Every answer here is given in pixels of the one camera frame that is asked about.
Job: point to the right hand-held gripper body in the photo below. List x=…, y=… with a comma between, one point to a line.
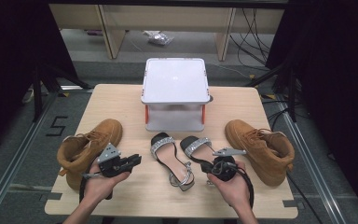
x=225, y=169

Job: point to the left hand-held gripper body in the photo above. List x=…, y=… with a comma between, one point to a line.
x=107, y=155

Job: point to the tan suede boot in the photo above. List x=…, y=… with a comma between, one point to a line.
x=105, y=130
x=251, y=152

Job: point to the white shoe rack orange posts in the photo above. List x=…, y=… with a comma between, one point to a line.
x=175, y=81

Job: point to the person's right hand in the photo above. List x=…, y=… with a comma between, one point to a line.
x=234, y=193

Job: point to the person's left hand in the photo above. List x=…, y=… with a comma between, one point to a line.
x=99, y=186

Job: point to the black metal stand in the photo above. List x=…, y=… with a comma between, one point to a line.
x=37, y=93
x=292, y=93

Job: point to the clear plastic bag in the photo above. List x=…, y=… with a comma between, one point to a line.
x=159, y=38

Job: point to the black curtain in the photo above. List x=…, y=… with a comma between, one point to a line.
x=338, y=77
x=9, y=62

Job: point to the beige wooden desk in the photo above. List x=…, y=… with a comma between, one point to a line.
x=167, y=18

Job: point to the metal floor rail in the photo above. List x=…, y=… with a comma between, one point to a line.
x=310, y=168
x=15, y=165

